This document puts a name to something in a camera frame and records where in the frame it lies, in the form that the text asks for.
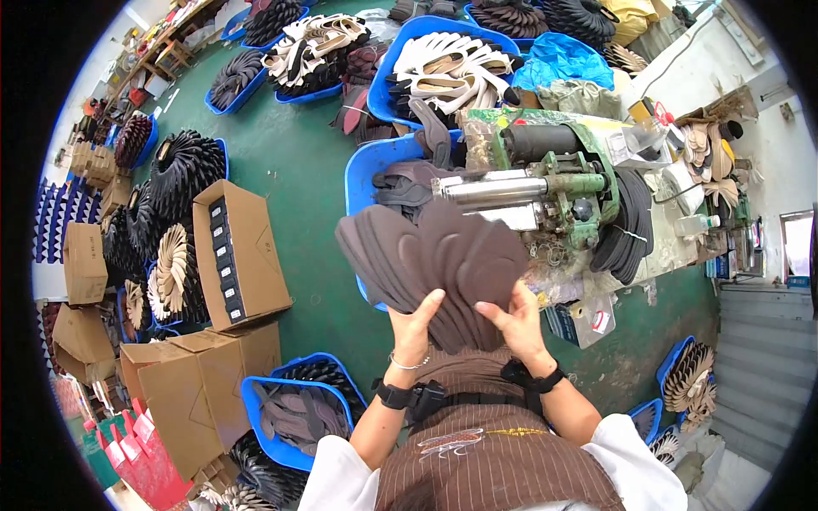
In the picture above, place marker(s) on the large open cardboard carton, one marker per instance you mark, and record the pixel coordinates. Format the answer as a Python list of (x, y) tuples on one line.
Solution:
[(192, 389)]

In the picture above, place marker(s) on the stack of small cartons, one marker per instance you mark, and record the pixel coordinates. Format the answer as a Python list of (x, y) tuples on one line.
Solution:
[(96, 169)]

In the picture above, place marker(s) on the person's left hand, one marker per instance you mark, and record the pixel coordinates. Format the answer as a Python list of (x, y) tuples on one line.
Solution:
[(409, 338)]

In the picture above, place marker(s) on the pile of maroon soles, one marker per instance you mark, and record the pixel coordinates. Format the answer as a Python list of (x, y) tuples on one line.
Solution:
[(361, 96)]

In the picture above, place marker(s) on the blue plastic bag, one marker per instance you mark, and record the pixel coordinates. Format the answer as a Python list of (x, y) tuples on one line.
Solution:
[(562, 61)]

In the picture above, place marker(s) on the fan of dark brown insoles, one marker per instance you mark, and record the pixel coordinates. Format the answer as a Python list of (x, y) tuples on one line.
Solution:
[(441, 268)]

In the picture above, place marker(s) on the bin of maroon soles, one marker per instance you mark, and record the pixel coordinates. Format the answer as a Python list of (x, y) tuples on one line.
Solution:
[(134, 140)]

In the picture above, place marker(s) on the heap of glossy black soles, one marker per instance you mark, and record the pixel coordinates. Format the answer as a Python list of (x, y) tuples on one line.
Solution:
[(262, 476)]

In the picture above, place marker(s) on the blue bin of grey insoles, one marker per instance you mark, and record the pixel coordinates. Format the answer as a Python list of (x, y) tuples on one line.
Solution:
[(297, 415)]

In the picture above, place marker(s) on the black wrist band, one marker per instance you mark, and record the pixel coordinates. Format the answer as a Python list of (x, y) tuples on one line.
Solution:
[(409, 396), (543, 382)]

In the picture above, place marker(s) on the stack of black insoles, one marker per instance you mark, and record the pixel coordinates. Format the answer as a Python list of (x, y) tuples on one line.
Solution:
[(629, 223)]

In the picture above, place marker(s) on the blue bin of brown insoles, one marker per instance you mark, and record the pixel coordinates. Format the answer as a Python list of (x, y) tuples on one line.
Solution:
[(364, 172)]

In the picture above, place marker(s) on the grey green sack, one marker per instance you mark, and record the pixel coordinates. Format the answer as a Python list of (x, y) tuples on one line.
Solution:
[(578, 97)]

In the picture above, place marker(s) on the green roller machine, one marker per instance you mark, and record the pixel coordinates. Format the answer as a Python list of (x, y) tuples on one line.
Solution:
[(549, 185)]

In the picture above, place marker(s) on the small blue bin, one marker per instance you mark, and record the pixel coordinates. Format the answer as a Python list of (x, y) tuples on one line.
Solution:
[(645, 421)]

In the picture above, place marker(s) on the blue bin of black soles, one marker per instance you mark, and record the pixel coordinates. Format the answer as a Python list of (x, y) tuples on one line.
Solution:
[(326, 374)]

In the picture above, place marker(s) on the wooden table with clutter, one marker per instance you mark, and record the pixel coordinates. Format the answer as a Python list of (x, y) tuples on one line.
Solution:
[(163, 45)]

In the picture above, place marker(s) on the bin of dark grey soles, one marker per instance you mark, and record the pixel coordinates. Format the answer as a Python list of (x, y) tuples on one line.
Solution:
[(236, 80)]

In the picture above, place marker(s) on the yellow plastic bag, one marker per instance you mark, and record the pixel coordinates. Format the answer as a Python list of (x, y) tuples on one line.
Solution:
[(629, 19)]

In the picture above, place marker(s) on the fan pile of black soles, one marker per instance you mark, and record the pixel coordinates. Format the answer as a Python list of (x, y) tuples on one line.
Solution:
[(188, 169)]

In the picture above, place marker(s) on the crumpled cardboard carton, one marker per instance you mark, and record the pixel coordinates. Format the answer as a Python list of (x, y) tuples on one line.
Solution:
[(82, 342)]

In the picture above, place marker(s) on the round pile of black soles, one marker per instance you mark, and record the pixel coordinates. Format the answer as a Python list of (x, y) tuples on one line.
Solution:
[(578, 19)]

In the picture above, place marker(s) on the open carton of black packs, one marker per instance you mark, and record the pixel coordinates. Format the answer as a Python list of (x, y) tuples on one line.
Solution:
[(246, 255)]

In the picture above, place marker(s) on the person's body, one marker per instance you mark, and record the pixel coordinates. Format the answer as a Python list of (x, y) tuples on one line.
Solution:
[(492, 460)]

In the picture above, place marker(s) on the clear plastic bottle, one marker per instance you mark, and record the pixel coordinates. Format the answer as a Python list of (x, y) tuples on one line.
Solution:
[(693, 225)]

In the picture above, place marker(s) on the bin of brown soles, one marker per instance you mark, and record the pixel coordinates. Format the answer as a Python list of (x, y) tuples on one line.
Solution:
[(508, 19)]

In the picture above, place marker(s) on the heap of red bags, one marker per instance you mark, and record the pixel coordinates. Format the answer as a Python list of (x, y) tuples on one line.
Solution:
[(137, 457)]

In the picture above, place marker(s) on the stack of beige insoles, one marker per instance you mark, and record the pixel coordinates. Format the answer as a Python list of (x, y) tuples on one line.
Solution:
[(703, 153)]

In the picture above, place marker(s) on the blue bin of tan soles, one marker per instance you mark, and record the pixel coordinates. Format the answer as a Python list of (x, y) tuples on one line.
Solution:
[(687, 377)]

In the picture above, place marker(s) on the row of blue insoles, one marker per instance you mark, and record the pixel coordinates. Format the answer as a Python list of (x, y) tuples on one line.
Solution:
[(64, 217)]

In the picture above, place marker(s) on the heap of black tan soles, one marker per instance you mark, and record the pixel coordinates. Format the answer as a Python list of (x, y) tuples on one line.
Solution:
[(160, 274)]

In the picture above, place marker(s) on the closed cardboard carton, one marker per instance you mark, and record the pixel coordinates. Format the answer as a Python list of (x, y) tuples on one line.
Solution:
[(84, 265)]

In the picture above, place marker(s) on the blue bin of white shoes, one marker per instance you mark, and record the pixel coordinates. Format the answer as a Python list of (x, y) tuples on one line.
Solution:
[(447, 70)]

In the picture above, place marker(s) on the bin of white black shoes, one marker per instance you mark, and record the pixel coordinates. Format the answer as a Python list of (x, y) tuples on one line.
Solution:
[(313, 54)]

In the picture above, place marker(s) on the person's right hand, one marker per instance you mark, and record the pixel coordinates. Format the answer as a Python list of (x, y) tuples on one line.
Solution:
[(524, 338)]

